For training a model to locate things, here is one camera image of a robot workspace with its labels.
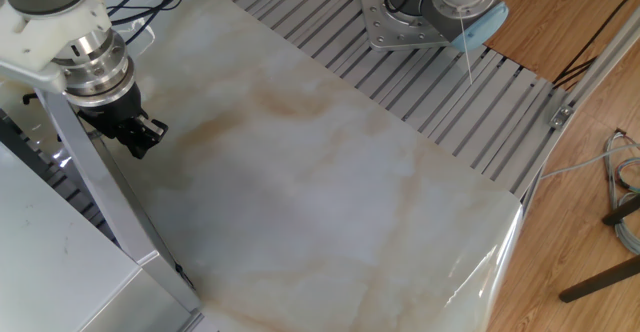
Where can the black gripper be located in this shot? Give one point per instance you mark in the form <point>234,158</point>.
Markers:
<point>112,114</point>

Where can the silver microwave oven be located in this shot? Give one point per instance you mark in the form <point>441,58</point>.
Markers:
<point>100,182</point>

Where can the silver microwave oven body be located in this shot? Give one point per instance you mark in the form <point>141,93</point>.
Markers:
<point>50,247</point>

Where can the marble pattern table mat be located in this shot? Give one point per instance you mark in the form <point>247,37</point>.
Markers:
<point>325,197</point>

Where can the white zip tie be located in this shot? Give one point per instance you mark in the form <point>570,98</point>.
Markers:
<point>465,47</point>

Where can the dark furniture leg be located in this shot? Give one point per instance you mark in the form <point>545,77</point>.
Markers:
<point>600,279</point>
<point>622,212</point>

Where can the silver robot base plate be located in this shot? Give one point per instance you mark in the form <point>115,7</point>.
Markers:
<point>385,27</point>

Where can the silver corner bracket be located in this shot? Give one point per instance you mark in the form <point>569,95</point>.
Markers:
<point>561,117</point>

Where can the aluminium frame post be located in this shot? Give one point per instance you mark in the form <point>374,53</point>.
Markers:
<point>607,54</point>

